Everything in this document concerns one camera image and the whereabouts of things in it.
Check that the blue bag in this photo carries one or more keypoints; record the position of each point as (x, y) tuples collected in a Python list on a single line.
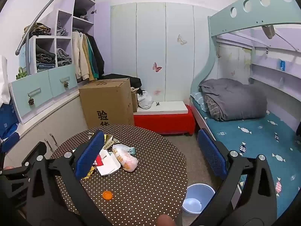
[(7, 120)]

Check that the grey plaid blanket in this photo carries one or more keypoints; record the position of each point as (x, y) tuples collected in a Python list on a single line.
[(211, 107)]

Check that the white board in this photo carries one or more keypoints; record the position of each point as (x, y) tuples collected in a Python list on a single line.
[(169, 108)]

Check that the green hanging garment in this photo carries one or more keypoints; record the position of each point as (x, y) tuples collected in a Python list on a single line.
[(93, 63)]

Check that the green plant decoration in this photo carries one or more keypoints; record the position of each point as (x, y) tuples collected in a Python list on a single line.
[(22, 74)]

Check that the olive dark clothes pile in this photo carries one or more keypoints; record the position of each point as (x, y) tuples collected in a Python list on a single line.
[(38, 29)]

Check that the folded dark denim clothes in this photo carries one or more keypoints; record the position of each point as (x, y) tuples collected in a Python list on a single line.
[(45, 60)]

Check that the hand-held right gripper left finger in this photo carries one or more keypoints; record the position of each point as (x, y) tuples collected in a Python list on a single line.
[(90, 155)]

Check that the small blue box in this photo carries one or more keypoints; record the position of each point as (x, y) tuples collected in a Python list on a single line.
[(282, 65)]

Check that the thin metal rod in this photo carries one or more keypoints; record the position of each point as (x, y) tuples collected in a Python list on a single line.
[(287, 42)]

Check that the pink butterfly sticker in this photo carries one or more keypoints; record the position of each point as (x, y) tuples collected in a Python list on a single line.
[(156, 67)]

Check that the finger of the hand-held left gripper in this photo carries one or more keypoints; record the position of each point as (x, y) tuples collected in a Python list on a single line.
[(37, 149), (10, 141)]

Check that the purple white bedside shelf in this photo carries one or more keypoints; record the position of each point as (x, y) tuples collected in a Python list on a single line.
[(270, 75)]

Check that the white low cabinet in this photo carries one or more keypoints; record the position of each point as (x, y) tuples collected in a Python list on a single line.
[(35, 134)]

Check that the large brown cardboard box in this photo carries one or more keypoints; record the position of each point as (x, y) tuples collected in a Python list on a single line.
[(105, 101)]

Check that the small brown cardboard box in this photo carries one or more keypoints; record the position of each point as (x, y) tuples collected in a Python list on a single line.
[(134, 102)]

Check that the blue plaid pillow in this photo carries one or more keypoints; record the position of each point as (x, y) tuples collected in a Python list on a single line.
[(197, 97)]

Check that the white wardrobe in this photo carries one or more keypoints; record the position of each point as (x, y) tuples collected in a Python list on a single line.
[(150, 40)]

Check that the white orange plastic bag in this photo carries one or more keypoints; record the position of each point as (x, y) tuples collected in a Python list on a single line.
[(125, 160)]

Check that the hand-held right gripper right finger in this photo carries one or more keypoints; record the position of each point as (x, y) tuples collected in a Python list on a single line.
[(211, 155)]

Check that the yellowish paper leaflet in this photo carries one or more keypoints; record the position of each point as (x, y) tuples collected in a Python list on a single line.
[(108, 143)]

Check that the black clothing pile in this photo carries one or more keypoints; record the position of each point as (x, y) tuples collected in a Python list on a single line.
[(131, 81)]

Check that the red storage bench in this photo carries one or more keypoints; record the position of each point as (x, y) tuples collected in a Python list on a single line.
[(164, 122)]

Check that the yellow white carton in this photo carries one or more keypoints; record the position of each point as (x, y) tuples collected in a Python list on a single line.
[(109, 167)]

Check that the brown pine cone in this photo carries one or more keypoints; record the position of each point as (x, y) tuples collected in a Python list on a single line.
[(31, 101), (66, 84)]

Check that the folded grey clothes stack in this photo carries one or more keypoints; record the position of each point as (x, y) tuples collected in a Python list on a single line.
[(63, 58)]

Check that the red paper piece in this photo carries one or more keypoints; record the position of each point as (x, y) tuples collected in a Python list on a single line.
[(97, 162)]

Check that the light blue plastic bin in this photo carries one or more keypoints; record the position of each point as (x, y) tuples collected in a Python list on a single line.
[(202, 193)]

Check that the cream hanging jacket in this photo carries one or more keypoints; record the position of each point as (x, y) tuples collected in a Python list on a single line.
[(78, 54)]

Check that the teal drawer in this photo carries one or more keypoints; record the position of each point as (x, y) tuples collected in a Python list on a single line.
[(61, 75), (23, 98)]

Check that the white purple cubby shelf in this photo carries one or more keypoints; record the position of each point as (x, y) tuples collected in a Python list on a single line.
[(102, 40)]

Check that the folded black clothes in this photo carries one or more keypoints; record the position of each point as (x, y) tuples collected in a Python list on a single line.
[(80, 13)]

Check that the cream butterfly sticker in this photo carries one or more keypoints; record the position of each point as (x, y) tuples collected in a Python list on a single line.
[(181, 40)]

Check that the yellow hanging garment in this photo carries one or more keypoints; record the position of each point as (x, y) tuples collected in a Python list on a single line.
[(88, 61)]

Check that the teal candy print bedsheet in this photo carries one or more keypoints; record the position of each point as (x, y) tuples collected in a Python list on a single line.
[(258, 141)]

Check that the person's right hand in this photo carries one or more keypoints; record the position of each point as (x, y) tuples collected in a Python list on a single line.
[(165, 220)]

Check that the grey quilt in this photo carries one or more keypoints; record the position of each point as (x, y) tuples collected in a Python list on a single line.
[(235, 98)]

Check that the small folded grey clothes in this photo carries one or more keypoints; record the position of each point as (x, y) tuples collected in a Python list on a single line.
[(61, 31)]

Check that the light teal bunk bed frame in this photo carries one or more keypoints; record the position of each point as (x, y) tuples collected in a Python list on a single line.
[(254, 16)]

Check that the teal snack packet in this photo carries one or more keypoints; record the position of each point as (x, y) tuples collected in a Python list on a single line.
[(132, 150)]

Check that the black hanging coat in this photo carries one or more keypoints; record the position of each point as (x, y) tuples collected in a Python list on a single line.
[(100, 58)]

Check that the orange round lid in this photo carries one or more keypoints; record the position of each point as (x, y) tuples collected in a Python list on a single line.
[(107, 195)]

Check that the hanging grey object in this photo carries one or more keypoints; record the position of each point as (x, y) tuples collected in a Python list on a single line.
[(268, 31)]

